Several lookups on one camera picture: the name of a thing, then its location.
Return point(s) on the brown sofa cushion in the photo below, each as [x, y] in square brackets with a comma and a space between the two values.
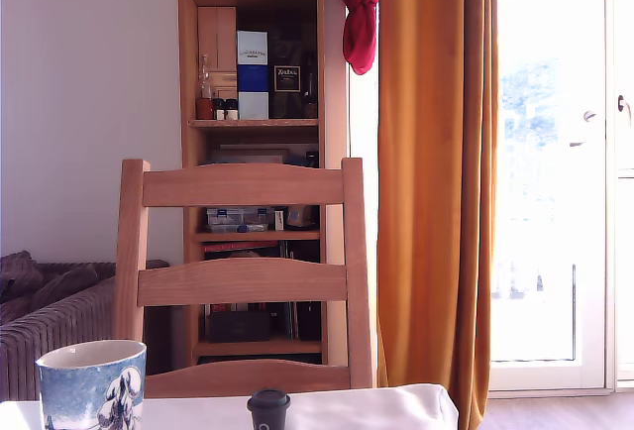
[30, 281]

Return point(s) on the white tablecloth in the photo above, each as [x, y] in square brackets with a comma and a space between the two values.
[371, 410]

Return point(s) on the clear plastic storage box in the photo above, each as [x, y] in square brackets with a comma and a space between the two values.
[238, 219]

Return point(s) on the white glass balcony door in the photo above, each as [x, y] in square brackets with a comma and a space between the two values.
[609, 251]

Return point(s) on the brown ceramic pot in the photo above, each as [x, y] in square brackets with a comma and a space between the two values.
[204, 109]

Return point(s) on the light wooden box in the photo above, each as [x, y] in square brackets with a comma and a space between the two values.
[217, 38]

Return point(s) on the grey coffee capsule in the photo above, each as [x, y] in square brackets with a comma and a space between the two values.
[268, 412]

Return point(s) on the clear glass bottle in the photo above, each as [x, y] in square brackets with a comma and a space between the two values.
[205, 83]

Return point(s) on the red knotted cloth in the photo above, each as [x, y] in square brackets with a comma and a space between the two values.
[359, 29]

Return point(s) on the small black-lidded spice jar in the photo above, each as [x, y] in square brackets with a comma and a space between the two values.
[219, 110]
[232, 110]

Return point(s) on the blue and white coffee cup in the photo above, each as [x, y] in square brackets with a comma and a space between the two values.
[74, 390]

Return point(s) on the blue and white carton box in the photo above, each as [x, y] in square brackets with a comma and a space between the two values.
[252, 78]

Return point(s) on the black bottle gift box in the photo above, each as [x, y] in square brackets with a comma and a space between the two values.
[286, 78]

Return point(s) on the orange curtain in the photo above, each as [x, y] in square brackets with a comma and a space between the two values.
[431, 152]

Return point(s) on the wooden ladder-back chair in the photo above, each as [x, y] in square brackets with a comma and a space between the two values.
[243, 184]

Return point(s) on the wicker sofa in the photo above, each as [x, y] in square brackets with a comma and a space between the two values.
[49, 341]

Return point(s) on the black storage case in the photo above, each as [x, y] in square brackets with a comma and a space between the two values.
[239, 327]

